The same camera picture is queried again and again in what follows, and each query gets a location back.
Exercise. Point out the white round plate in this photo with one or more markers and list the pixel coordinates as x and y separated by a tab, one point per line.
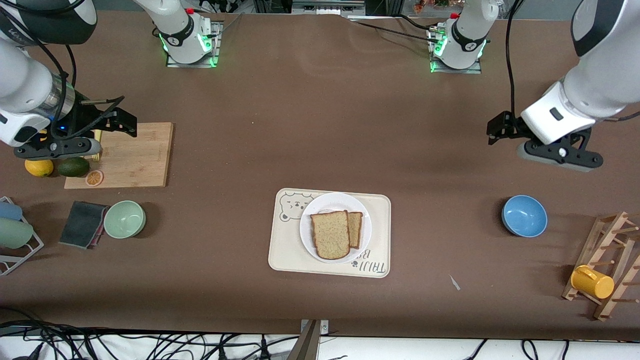
330	202

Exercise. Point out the pale green cup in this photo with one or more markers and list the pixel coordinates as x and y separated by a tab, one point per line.
15	233

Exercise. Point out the yellow plastic fork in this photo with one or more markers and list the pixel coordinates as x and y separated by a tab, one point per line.
98	136

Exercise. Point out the blue bowl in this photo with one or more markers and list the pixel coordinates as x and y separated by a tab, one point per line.
525	216

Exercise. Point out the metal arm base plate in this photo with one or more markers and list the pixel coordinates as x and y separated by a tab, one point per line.
470	71
218	45

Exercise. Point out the silver aluminium frame piece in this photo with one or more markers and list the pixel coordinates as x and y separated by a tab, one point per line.
325	7

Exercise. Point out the pale green bowl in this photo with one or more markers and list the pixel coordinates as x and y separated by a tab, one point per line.
125	220

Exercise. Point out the wooden cutting board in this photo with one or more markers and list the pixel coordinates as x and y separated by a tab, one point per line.
135	160

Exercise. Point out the dark grey sponge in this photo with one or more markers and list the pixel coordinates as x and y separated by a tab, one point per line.
80	222

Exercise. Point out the cream bear print tray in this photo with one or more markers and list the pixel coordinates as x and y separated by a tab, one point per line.
290	250

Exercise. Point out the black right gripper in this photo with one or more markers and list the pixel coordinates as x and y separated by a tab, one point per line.
84	121

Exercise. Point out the brown bread slice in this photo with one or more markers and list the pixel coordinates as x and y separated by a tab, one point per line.
330	235
356	230

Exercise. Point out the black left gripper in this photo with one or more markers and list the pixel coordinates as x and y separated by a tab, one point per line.
511	127

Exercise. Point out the silver metal bracket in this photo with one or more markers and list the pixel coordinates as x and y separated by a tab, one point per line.
324	327

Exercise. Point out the grey metal camera pole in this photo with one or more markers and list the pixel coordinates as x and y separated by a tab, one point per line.
310	347

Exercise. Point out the small grey paper scrap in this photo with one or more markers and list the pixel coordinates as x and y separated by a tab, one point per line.
454	283

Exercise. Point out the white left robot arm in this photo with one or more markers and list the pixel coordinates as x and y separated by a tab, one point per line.
595	85

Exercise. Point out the wooden peg drying rack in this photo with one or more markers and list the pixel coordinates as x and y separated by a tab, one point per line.
603	307

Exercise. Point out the dark green avocado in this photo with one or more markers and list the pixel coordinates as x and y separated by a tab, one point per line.
73	167

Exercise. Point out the orange fruit slice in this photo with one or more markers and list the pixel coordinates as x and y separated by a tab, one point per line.
94	178

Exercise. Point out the blue cup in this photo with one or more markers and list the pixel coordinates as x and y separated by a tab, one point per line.
10	211

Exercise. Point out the yellow plastic mug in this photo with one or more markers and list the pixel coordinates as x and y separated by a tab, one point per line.
595	285

